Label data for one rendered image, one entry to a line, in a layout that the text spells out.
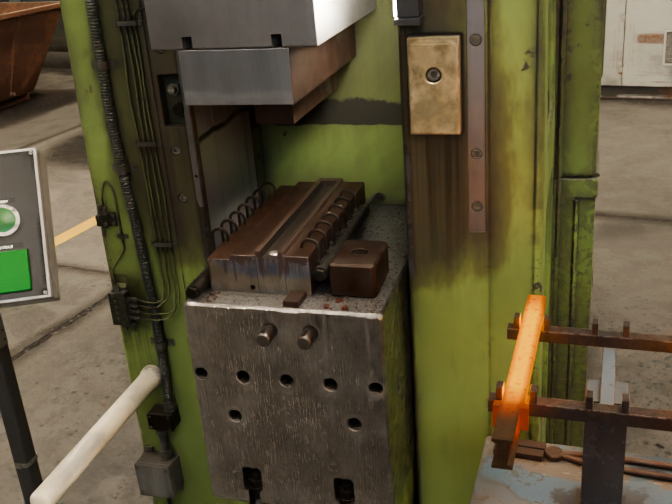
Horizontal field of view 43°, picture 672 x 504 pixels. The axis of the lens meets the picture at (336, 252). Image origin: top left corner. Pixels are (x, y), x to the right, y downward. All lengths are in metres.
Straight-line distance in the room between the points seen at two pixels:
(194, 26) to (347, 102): 0.55
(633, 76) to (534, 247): 5.20
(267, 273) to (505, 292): 0.45
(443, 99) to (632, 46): 5.25
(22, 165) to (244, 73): 0.46
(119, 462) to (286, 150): 1.25
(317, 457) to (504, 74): 0.79
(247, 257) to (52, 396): 1.79
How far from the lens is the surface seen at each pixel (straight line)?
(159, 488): 2.10
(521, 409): 1.16
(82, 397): 3.21
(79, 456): 1.74
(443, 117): 1.52
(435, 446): 1.85
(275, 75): 1.45
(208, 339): 1.62
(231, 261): 1.59
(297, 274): 1.56
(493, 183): 1.57
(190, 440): 2.05
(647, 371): 3.14
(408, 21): 1.48
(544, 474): 1.50
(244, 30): 1.45
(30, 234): 1.64
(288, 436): 1.68
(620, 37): 6.73
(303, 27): 1.42
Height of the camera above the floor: 1.60
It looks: 23 degrees down
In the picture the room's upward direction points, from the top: 5 degrees counter-clockwise
